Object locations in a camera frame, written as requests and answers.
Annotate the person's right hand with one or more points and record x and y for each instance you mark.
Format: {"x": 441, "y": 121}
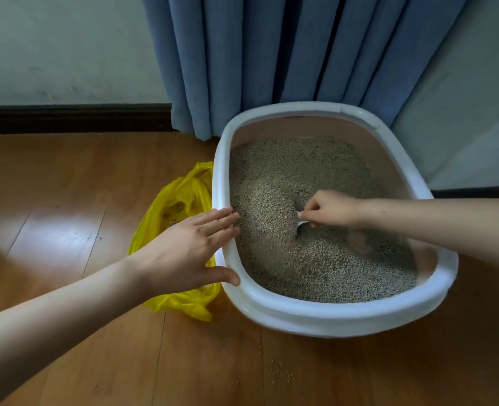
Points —
{"x": 334, "y": 209}

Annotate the person's left hand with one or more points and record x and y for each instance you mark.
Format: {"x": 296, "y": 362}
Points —
{"x": 182, "y": 253}

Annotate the light blue litter scoop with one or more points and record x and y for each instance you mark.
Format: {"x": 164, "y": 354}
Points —
{"x": 301, "y": 221}

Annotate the yellow plastic bag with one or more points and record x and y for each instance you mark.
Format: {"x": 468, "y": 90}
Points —
{"x": 186, "y": 304}

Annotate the grey cat litter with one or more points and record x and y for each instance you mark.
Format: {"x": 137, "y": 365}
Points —
{"x": 275, "y": 186}

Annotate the white oval litter box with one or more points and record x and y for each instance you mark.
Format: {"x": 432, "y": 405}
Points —
{"x": 338, "y": 321}

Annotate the person's right forearm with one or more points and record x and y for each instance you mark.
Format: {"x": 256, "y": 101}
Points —
{"x": 452, "y": 228}

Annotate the person's left forearm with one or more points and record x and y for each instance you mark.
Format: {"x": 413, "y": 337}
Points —
{"x": 55, "y": 325}

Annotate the blue curtain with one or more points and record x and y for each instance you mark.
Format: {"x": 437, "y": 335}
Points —
{"x": 253, "y": 59}

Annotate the dark wall baseboard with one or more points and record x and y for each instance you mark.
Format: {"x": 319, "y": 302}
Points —
{"x": 478, "y": 192}
{"x": 63, "y": 119}

